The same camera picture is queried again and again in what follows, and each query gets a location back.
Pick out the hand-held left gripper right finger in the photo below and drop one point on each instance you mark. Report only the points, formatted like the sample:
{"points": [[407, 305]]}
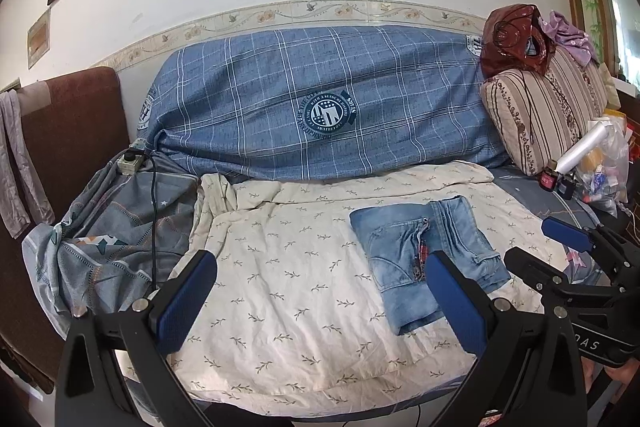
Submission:
{"points": [[457, 307]]}

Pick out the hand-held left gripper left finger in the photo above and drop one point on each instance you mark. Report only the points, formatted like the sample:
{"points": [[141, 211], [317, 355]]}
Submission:
{"points": [[182, 302]]}

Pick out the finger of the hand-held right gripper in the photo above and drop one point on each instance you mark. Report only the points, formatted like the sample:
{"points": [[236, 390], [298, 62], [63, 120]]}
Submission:
{"points": [[565, 232], [535, 269]]}

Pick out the blue denim pants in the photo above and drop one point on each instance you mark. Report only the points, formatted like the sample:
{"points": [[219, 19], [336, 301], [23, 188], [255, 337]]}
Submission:
{"points": [[395, 247]]}

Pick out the small black bottle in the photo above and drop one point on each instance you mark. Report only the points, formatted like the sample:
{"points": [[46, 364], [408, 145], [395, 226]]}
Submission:
{"points": [[566, 189]]}

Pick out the grey star-print bed sheet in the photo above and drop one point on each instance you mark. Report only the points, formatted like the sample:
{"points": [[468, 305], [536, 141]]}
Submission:
{"points": [[530, 202]]}

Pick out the red and black bottle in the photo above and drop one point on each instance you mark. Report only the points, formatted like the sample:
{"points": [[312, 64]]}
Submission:
{"points": [[549, 179]]}

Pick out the clear plastic bag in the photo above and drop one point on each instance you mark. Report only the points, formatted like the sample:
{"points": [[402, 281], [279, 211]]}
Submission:
{"points": [[605, 182]]}

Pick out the clear plastic film roll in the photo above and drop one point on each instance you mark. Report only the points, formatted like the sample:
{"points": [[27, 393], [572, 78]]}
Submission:
{"points": [[585, 147]]}

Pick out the crumpled grey patterned blanket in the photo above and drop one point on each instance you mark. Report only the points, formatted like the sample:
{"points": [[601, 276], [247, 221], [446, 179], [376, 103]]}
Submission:
{"points": [[110, 217]]}

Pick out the beige striped floral pillow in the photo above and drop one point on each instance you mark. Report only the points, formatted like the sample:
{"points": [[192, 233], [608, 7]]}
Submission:
{"points": [[540, 117]]}

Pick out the cream leaf-print quilt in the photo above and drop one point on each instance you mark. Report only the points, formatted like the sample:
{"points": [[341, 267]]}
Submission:
{"points": [[300, 257]]}

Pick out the white power strip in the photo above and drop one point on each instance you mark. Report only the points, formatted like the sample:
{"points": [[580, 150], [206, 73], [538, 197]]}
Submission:
{"points": [[129, 164]]}

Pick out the purple cloth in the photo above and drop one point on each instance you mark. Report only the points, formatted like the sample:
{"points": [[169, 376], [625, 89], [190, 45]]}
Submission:
{"points": [[575, 42]]}

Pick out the dark red plastic bag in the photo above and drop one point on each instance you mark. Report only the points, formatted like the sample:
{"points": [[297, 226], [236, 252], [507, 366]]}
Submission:
{"points": [[510, 42]]}

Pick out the brown headboard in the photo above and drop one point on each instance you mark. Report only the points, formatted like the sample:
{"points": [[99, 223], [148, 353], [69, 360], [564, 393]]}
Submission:
{"points": [[75, 132]]}

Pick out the grey hanging cloth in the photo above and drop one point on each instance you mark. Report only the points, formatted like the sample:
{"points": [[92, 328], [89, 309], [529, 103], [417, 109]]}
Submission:
{"points": [[20, 177]]}

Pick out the blue plaid bolster cover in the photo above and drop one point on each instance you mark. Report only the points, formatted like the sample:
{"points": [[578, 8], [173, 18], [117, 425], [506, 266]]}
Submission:
{"points": [[250, 107]]}

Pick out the small wall poster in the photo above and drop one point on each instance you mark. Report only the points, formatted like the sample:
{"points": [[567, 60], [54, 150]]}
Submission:
{"points": [[39, 39]]}

